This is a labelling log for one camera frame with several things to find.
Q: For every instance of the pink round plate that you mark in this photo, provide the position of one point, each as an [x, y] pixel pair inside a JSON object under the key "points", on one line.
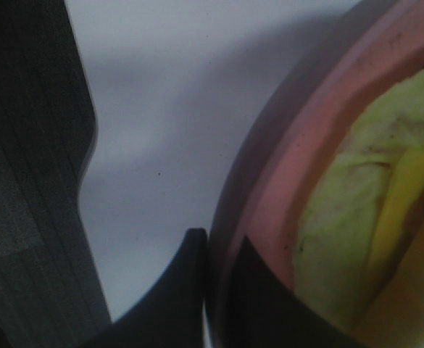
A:
{"points": [[374, 45]]}

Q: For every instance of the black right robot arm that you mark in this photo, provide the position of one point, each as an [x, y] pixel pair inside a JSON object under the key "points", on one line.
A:
{"points": [[50, 295]]}

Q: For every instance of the white bread sandwich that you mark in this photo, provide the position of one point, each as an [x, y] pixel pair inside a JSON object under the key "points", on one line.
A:
{"points": [[363, 209]]}

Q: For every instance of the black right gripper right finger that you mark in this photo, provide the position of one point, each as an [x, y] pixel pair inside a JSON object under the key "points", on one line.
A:
{"points": [[264, 313]]}

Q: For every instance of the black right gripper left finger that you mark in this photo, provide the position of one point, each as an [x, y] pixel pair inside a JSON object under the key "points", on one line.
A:
{"points": [[171, 313]]}

